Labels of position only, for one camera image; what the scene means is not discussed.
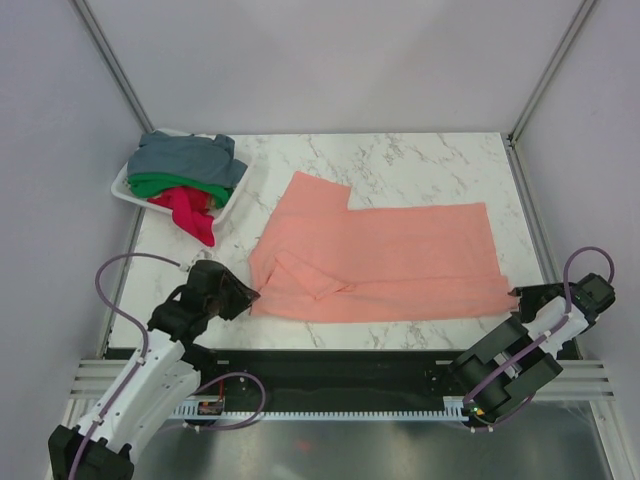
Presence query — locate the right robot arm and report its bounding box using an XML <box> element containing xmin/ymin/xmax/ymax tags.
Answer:
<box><xmin>449</xmin><ymin>273</ymin><xmax>616</xmax><ymax>430</ymax></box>

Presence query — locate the aluminium frame post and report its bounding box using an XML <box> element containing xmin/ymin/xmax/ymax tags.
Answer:
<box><xmin>69</xmin><ymin>0</ymin><xmax>155</xmax><ymax>133</ymax></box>
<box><xmin>506</xmin><ymin>0</ymin><xmax>600</xmax><ymax>148</ymax></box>

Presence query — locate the right aluminium frame post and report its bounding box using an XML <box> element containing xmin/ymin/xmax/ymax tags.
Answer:
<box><xmin>506</xmin><ymin>0</ymin><xmax>600</xmax><ymax>148</ymax></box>

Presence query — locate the salmon pink t shirt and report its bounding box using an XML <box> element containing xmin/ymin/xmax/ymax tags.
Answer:
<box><xmin>249</xmin><ymin>172</ymin><xmax>516</xmax><ymax>323</ymax></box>

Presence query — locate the red t shirt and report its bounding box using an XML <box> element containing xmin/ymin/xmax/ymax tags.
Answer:
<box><xmin>148</xmin><ymin>187</ymin><xmax>216</xmax><ymax>247</ymax></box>

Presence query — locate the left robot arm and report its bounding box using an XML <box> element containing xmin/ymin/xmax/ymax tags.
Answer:
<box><xmin>48</xmin><ymin>260</ymin><xmax>260</xmax><ymax>479</ymax></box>

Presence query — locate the grey blue t shirt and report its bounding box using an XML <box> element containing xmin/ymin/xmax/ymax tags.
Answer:
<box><xmin>127</xmin><ymin>131</ymin><xmax>248</xmax><ymax>188</ymax></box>

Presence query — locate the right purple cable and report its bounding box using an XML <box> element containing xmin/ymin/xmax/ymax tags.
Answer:
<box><xmin>459</xmin><ymin>246</ymin><xmax>616</xmax><ymax>435</ymax></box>

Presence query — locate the white slotted cable duct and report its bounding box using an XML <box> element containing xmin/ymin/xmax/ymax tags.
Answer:
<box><xmin>167</xmin><ymin>397</ymin><xmax>469</xmax><ymax>422</ymax></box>

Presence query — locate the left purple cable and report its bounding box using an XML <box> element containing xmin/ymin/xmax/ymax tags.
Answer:
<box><xmin>67</xmin><ymin>252</ymin><xmax>266</xmax><ymax>480</ymax></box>

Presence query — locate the left aluminium frame post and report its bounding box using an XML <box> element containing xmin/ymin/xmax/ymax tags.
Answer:
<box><xmin>69</xmin><ymin>0</ymin><xmax>155</xmax><ymax>133</ymax></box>

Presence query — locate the purple cable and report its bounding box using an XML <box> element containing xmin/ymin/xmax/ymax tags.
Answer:
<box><xmin>459</xmin><ymin>246</ymin><xmax>616</xmax><ymax>435</ymax></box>
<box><xmin>67</xmin><ymin>252</ymin><xmax>266</xmax><ymax>480</ymax></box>

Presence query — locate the green t shirt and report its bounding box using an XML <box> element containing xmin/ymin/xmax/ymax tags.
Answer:
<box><xmin>126</xmin><ymin>173</ymin><xmax>235</xmax><ymax>203</ymax></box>

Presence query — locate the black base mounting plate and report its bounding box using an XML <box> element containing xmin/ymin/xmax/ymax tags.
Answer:
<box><xmin>183</xmin><ymin>346</ymin><xmax>464</xmax><ymax>412</ymax></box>

